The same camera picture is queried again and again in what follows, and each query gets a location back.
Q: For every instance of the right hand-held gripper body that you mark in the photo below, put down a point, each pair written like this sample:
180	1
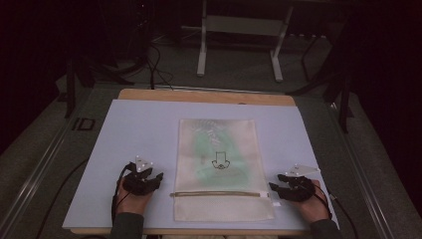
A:
298	189

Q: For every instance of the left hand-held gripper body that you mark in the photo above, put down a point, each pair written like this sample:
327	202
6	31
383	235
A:
137	183

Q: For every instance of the white mesh laundry bag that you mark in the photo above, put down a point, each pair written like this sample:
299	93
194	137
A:
219	205

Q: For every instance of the light blue mat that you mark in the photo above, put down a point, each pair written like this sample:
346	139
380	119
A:
139	132

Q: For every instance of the green garment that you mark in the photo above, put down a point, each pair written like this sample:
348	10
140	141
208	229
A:
219	156

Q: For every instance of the wooden table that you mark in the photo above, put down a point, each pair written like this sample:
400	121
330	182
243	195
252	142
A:
199	96

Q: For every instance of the black stand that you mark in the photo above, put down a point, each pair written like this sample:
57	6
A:
343	99
70	89

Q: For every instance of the white metal stand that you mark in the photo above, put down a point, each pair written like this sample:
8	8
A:
242	26

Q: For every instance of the metal floor rail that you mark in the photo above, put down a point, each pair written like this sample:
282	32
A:
33	181
360	166

